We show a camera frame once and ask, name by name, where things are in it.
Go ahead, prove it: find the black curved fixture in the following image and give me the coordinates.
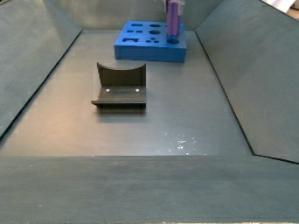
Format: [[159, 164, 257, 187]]
[[91, 64, 147, 107]]

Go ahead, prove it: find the purple star-shaped bar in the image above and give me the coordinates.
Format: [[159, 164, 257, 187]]
[[166, 0, 180, 37]]

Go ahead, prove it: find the blue shape sorter block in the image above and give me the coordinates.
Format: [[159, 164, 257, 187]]
[[115, 21, 187, 63]]

